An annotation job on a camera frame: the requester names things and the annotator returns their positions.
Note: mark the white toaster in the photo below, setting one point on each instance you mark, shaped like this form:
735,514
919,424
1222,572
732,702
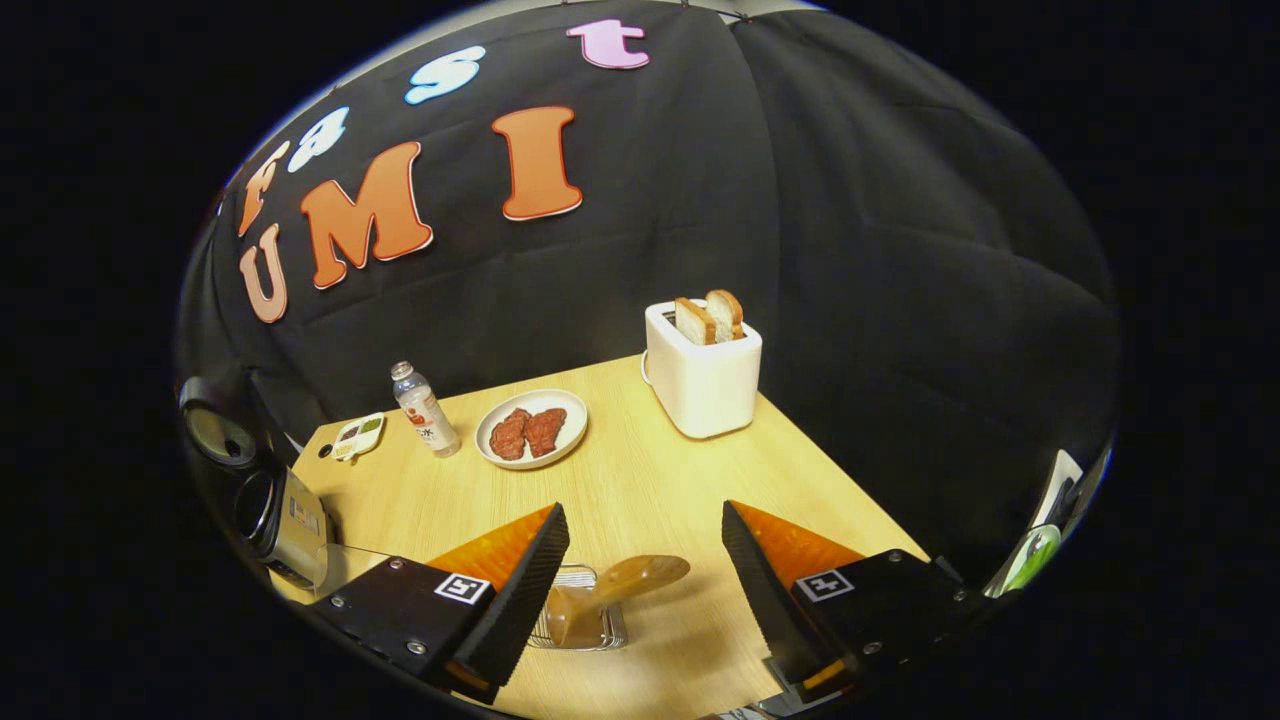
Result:
700,390

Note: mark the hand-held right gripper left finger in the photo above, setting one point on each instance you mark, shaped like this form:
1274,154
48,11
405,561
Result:
525,600

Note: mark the white plate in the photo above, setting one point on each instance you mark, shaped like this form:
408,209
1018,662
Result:
575,420

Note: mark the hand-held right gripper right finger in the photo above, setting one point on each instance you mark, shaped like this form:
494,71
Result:
765,590

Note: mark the wooden spoon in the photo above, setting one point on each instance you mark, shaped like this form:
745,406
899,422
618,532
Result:
640,575

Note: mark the clear chopstick holder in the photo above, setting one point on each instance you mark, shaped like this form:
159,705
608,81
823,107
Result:
612,628

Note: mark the bread slice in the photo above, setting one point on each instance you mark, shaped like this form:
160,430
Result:
728,312
693,322

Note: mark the black backdrop cloth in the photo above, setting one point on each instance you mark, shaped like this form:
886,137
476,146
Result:
850,200

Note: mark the red meat piece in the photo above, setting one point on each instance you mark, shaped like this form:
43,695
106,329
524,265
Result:
545,432
510,435

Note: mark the black silver rice cooker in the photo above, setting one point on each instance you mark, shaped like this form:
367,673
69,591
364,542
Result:
290,520

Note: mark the clear water bottle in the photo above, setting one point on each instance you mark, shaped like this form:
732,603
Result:
428,415

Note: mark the white divided bean dish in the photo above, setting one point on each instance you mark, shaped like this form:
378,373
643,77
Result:
358,437

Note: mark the green and white object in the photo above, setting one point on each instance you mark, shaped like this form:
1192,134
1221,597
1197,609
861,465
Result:
1035,555

